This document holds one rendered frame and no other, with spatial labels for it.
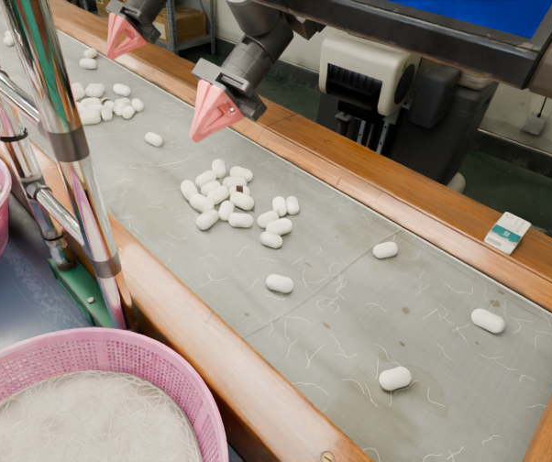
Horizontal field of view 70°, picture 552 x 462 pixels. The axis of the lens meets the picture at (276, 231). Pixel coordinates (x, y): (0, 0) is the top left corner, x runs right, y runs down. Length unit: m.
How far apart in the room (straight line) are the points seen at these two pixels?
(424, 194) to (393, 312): 0.22
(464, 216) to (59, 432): 0.54
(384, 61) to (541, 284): 0.67
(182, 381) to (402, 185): 0.43
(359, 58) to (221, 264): 0.74
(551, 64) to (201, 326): 0.34
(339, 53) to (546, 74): 0.93
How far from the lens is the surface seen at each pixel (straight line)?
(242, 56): 0.58
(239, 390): 0.37
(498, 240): 0.58
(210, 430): 0.38
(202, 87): 0.57
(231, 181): 0.60
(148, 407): 0.42
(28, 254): 0.66
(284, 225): 0.52
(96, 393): 0.44
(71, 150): 0.30
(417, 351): 0.46
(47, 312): 0.58
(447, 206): 0.63
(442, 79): 1.17
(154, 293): 0.44
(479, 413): 0.45
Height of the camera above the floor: 1.10
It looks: 42 degrees down
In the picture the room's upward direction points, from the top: 6 degrees clockwise
